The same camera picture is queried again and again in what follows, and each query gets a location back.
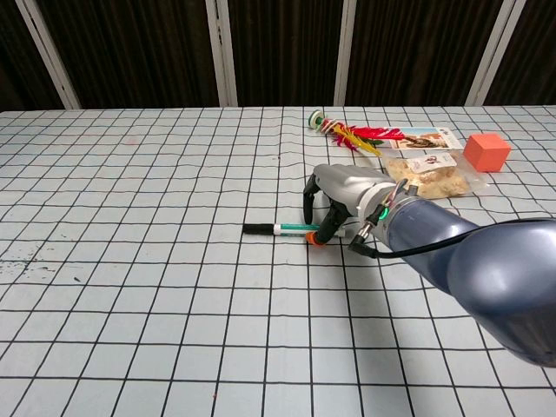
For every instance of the white green whiteboard marker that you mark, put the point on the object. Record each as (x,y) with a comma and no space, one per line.
(293,228)

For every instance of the clear snack bag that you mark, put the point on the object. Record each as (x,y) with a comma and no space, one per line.
(438,180)

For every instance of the photo postcard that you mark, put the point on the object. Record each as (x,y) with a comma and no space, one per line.
(430,138)

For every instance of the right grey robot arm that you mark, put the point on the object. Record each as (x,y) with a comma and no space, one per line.
(486,260)

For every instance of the checked light blue tablecloth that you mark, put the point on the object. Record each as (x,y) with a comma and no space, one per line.
(174,304)

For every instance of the red yellow feather shuttlecock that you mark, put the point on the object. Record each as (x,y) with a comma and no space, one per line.
(357,135)

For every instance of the orange cube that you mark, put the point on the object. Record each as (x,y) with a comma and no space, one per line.
(484,154)

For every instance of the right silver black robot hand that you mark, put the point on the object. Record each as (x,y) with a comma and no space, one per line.
(347,184)

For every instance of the black marker cap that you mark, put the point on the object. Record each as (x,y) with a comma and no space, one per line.
(257,229)

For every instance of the white frame post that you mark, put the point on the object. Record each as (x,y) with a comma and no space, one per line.
(48,56)
(495,52)
(349,52)
(221,52)

